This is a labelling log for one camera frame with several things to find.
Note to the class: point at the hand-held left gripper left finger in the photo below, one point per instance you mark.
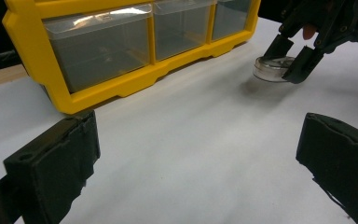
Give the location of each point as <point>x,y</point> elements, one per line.
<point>52,168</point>

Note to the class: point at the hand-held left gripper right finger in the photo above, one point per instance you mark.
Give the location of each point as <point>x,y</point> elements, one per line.
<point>341,158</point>

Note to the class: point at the yellow drawer organizer cabinet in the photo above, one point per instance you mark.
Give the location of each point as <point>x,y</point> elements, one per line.
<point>74,104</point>

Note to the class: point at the set of clear drawers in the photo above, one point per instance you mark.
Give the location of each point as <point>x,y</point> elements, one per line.
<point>99,53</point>

